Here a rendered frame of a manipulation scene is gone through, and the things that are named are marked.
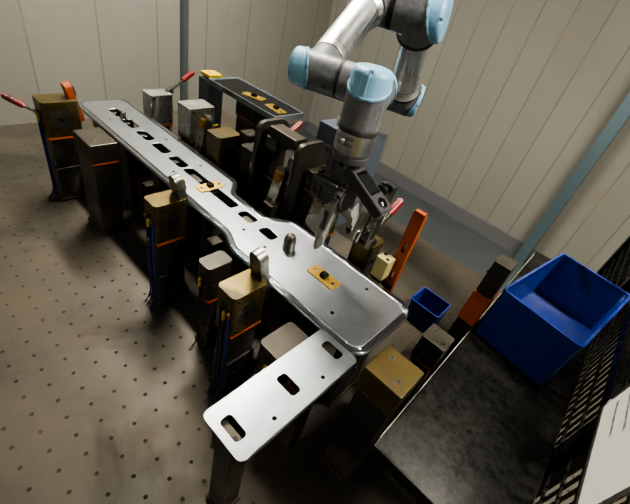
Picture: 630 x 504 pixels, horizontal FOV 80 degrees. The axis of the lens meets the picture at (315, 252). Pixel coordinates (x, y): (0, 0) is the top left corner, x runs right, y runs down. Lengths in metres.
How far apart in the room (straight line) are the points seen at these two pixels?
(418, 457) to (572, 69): 2.99
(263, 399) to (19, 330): 0.74
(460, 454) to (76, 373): 0.86
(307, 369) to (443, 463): 0.27
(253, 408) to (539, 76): 3.10
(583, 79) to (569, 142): 0.41
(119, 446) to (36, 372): 0.28
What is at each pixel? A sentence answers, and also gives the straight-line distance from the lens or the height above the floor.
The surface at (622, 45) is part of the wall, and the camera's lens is 3.32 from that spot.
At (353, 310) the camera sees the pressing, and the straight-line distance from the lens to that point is 0.86.
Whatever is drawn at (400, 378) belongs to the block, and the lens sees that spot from 0.70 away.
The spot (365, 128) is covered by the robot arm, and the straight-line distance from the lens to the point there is 0.71.
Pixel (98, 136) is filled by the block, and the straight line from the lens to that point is 1.36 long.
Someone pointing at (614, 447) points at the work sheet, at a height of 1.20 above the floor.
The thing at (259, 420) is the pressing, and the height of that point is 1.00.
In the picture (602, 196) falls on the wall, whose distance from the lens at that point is 3.40.
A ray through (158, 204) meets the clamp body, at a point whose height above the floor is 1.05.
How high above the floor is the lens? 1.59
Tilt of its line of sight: 37 degrees down
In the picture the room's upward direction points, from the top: 16 degrees clockwise
